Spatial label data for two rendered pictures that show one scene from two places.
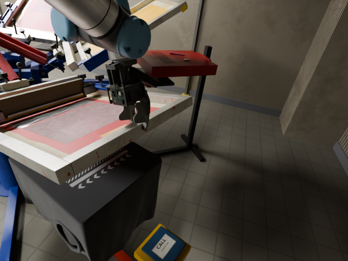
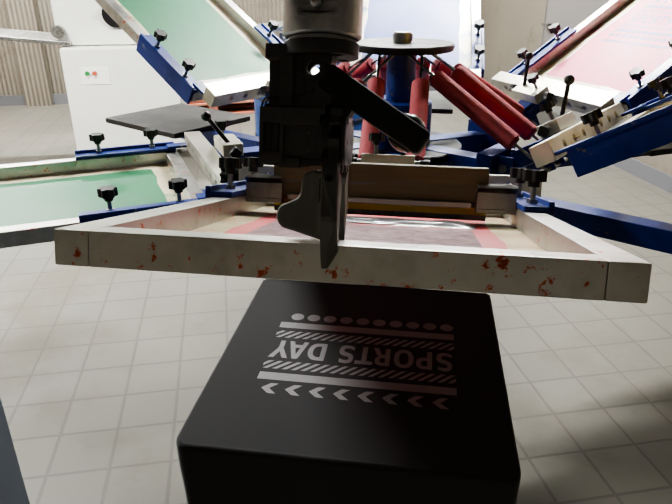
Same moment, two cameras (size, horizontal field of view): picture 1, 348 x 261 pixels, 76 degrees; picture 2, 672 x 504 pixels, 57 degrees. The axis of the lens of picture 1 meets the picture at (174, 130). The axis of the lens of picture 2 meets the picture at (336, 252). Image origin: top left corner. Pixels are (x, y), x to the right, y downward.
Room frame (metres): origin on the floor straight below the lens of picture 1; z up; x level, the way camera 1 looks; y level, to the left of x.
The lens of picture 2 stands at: (0.38, -0.41, 1.51)
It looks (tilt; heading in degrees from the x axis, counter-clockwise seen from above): 24 degrees down; 68
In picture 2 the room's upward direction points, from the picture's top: straight up
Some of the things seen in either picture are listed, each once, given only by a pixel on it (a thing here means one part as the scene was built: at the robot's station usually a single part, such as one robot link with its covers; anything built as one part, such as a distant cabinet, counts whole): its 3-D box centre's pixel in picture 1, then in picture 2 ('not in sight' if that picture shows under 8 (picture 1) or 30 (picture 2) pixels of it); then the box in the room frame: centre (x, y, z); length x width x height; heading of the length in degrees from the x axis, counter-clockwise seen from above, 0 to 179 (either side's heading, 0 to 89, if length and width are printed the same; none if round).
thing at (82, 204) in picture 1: (89, 158); (361, 355); (0.74, 0.35, 0.95); 0.48 x 0.44 x 0.01; 60
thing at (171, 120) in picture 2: not in sight; (251, 142); (0.97, 1.90, 0.91); 1.34 x 0.41 x 0.08; 120
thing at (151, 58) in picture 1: (174, 62); not in sight; (2.00, 0.08, 1.06); 0.61 x 0.46 x 0.12; 120
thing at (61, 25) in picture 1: (86, 23); not in sight; (0.52, 0.23, 1.54); 0.11 x 0.11 x 0.08; 58
